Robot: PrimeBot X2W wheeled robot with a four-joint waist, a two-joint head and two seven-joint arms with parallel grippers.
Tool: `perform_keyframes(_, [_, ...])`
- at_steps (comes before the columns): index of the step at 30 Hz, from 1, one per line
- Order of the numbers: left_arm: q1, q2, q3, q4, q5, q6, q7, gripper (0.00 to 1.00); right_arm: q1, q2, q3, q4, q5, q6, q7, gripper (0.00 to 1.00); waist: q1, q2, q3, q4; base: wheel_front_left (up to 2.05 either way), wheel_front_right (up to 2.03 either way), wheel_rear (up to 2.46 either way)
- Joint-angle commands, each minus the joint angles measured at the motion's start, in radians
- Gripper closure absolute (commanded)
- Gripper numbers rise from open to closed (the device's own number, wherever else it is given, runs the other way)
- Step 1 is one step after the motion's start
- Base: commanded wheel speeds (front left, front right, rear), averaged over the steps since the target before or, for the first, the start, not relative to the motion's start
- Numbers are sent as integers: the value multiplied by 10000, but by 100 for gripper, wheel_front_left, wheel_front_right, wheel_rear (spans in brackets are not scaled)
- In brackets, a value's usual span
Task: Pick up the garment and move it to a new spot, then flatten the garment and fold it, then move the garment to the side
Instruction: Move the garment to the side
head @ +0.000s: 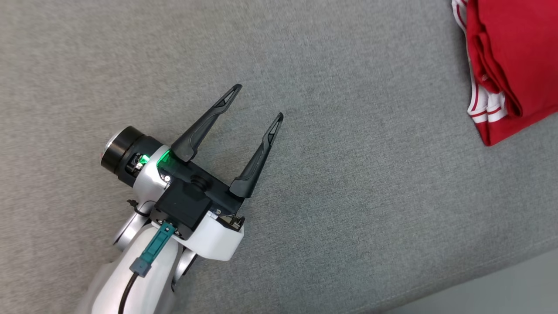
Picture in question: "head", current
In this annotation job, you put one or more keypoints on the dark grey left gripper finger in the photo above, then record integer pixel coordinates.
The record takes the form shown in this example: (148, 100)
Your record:
(205, 126)
(257, 161)

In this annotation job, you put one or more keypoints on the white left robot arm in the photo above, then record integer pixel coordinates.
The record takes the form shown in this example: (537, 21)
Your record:
(109, 288)

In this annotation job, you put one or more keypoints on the red Bulls jersey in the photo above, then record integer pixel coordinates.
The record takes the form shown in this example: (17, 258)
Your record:
(518, 52)

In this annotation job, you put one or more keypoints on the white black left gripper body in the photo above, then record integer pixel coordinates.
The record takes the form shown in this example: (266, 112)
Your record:
(218, 237)

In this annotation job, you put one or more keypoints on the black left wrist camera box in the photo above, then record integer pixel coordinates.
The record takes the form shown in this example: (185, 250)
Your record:
(181, 208)

